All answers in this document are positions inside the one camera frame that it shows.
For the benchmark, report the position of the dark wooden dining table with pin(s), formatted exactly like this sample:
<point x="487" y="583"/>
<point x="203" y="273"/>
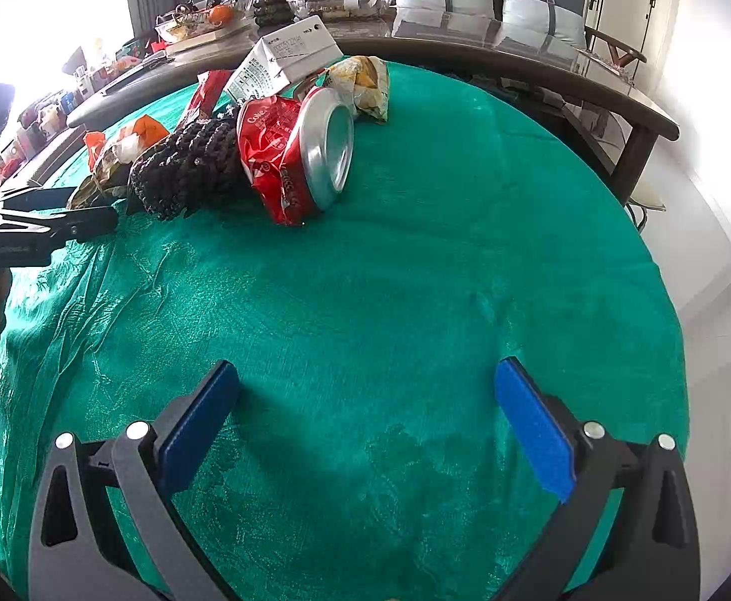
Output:
<point x="440" y="44"/>

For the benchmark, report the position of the crushed red soda can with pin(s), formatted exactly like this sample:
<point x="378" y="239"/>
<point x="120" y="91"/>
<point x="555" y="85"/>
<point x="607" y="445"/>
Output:
<point x="278" y="156"/>

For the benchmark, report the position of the yellow green snack bag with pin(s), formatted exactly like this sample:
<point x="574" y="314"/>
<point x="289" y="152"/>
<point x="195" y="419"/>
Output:
<point x="365" y="84"/>

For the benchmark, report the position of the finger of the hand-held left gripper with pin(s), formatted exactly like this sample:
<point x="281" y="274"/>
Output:
<point x="46" y="198"/>
<point x="90" y="222"/>

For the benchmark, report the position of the orange fruit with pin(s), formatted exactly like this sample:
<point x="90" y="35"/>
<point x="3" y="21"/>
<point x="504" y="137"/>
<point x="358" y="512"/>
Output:
<point x="220" y="14"/>

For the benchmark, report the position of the row of assorted small goods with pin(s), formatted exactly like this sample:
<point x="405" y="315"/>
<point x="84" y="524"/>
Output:
<point x="59" y="106"/>

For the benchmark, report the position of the white paper piece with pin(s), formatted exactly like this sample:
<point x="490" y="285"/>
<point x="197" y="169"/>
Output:
<point x="129" y="147"/>

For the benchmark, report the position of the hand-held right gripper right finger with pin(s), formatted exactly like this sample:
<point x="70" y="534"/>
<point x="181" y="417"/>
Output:
<point x="534" y="426"/>

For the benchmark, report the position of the white milk carton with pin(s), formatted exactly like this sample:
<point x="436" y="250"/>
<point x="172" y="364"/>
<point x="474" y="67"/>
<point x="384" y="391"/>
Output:
<point x="284" y="53"/>

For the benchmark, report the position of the black woven basket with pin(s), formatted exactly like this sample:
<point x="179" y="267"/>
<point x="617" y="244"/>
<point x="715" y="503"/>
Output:
<point x="184" y="163"/>

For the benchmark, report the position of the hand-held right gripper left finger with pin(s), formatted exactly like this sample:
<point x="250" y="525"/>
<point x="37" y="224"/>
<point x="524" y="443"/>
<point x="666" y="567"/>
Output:
<point x="199" y="426"/>

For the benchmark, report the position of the glass fruit bowl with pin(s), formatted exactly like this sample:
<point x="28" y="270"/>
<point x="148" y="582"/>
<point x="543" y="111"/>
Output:
<point x="184" y="25"/>

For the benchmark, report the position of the small orange wrapper piece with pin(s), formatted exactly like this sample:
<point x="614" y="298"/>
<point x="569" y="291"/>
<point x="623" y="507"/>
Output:
<point x="93" y="143"/>

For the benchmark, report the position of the green patterned tablecloth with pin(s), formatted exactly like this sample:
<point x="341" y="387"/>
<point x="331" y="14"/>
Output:
<point x="372" y="294"/>

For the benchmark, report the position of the red snack wrapper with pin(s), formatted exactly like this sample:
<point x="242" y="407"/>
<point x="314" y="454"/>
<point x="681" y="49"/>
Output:
<point x="209" y="91"/>

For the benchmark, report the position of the wooden armchair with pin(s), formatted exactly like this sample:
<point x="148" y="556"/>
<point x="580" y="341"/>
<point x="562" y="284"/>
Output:
<point x="616" y="50"/>

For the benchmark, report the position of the brown green wrapper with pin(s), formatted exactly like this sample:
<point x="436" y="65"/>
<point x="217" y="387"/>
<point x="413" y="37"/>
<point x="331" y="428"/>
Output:
<point x="99" y="185"/>

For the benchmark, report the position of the black flat tray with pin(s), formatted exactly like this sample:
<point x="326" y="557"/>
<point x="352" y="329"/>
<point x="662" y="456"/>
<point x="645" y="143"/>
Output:
<point x="134" y="78"/>

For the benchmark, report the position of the white stool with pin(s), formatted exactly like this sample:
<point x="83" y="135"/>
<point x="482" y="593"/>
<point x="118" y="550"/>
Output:
<point x="647" y="195"/>

